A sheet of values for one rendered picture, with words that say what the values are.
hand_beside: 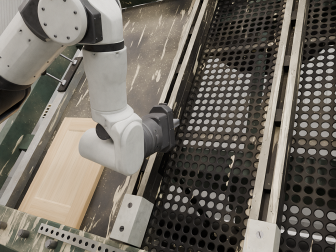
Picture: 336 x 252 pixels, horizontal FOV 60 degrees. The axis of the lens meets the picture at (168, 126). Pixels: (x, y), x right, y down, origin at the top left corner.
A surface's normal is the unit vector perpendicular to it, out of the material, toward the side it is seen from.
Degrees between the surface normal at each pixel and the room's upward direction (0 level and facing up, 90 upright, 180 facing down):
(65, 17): 112
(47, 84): 90
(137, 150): 103
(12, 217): 57
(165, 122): 90
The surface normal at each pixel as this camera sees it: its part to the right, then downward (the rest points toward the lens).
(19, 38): -0.27, 0.44
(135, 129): 0.85, 0.26
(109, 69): 0.36, 0.44
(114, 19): 0.88, -0.24
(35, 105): 0.85, 0.04
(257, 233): -0.44, -0.50
